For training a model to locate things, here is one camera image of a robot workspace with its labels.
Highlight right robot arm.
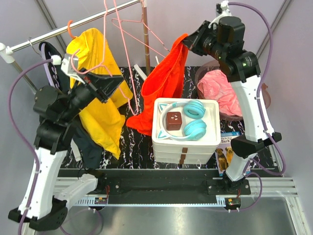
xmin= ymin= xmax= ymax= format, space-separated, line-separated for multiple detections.
xmin=183 ymin=16 xmax=282 ymax=194

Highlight dog picture book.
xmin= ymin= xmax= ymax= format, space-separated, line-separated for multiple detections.
xmin=215 ymin=132 xmax=240 ymax=177

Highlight brown cube charger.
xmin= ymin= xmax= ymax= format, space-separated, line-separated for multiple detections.
xmin=166 ymin=111 xmax=182 ymax=131

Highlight white stacked storage box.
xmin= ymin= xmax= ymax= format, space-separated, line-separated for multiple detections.
xmin=152 ymin=98 xmax=221 ymax=164

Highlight navy blue shorts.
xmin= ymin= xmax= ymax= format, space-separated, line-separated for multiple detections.
xmin=38 ymin=42 xmax=103 ymax=170

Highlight purple cable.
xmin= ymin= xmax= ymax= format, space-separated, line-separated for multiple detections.
xmin=228 ymin=1 xmax=287 ymax=212
xmin=8 ymin=57 xmax=103 ymax=235

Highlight pink shorts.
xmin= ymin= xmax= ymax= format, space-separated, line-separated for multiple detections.
xmin=197 ymin=70 xmax=242 ymax=117

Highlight pink wire hanger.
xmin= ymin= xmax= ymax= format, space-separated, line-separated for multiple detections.
xmin=69 ymin=0 xmax=139 ymax=116
xmin=111 ymin=0 xmax=170 ymax=58

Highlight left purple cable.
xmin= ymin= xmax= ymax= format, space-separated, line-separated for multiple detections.
xmin=8 ymin=57 xmax=103 ymax=235

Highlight teal cat-ear headphones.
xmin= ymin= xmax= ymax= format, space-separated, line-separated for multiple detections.
xmin=156 ymin=99 xmax=207 ymax=141

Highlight orange shorts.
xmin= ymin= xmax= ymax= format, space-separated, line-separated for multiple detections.
xmin=126 ymin=33 xmax=188 ymax=136

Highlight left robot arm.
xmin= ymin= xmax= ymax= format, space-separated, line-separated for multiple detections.
xmin=8 ymin=72 xmax=124 ymax=232

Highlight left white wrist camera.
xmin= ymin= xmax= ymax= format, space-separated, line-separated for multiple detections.
xmin=51 ymin=53 xmax=83 ymax=83

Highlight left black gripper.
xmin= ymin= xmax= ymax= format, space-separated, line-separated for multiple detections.
xmin=61 ymin=67 xmax=125 ymax=122

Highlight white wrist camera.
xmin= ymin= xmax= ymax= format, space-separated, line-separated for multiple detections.
xmin=51 ymin=53 xmax=83 ymax=83
xmin=209 ymin=0 xmax=232 ymax=28

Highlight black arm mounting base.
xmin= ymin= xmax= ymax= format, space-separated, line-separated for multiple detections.
xmin=98 ymin=169 xmax=251 ymax=207

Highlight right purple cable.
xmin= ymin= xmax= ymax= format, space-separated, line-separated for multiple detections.
xmin=228 ymin=1 xmax=287 ymax=212

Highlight lavender plastic hanger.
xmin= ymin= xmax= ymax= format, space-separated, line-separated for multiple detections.
xmin=39 ymin=42 xmax=61 ymax=89

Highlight orange plastic hanger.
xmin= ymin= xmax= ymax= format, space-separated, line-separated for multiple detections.
xmin=67 ymin=20 xmax=76 ymax=40

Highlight metal clothes rack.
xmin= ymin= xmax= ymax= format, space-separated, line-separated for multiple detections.
xmin=0 ymin=0 xmax=163 ymax=162

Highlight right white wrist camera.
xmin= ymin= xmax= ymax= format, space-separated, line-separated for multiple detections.
xmin=209 ymin=0 xmax=232 ymax=28

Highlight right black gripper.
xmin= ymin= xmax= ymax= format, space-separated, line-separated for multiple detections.
xmin=182 ymin=20 xmax=226 ymax=62

